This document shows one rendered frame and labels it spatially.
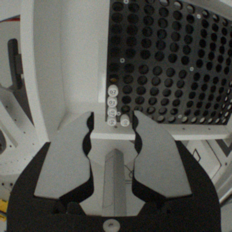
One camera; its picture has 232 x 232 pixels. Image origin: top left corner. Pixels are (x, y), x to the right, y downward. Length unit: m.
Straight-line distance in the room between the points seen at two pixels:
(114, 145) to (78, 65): 1.21
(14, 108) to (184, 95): 0.42
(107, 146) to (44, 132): 1.23
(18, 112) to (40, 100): 0.27
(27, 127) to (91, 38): 0.33
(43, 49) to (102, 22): 0.10
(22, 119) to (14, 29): 1.00
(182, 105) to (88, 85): 0.16
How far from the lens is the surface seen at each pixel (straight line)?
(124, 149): 1.46
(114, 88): 0.18
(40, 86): 0.19
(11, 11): 0.42
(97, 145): 1.43
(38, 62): 0.19
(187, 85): 0.21
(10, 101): 0.46
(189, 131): 0.28
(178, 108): 0.22
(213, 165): 0.34
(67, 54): 0.26
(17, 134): 0.52
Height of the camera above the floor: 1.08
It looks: 59 degrees down
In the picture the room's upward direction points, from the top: 180 degrees clockwise
